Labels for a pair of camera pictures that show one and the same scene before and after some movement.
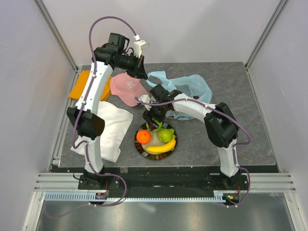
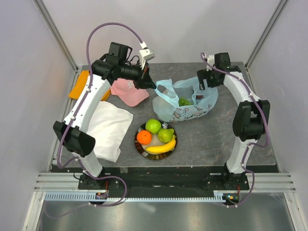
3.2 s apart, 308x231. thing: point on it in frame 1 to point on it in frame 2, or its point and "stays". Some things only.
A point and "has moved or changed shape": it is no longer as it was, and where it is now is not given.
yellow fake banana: x=165 y=147 stays
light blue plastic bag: x=192 y=85 has moved or changed shape
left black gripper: x=139 y=71 to x=145 y=82
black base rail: x=163 y=180 stays
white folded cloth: x=117 y=121 stays
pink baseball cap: x=127 y=89 stays
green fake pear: x=165 y=135 stays
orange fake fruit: x=143 y=136 stays
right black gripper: x=148 y=116 to x=202 y=74
